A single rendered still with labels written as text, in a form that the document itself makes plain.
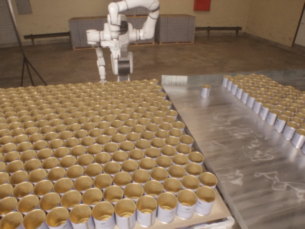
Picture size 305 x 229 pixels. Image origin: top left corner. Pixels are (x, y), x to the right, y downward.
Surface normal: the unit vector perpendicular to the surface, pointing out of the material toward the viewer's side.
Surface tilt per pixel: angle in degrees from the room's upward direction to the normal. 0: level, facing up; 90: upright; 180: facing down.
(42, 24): 90
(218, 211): 2
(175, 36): 90
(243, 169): 0
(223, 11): 90
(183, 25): 90
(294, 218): 0
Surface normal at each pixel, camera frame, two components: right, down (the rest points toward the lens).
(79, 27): 0.18, 0.55
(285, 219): 0.00, -0.85
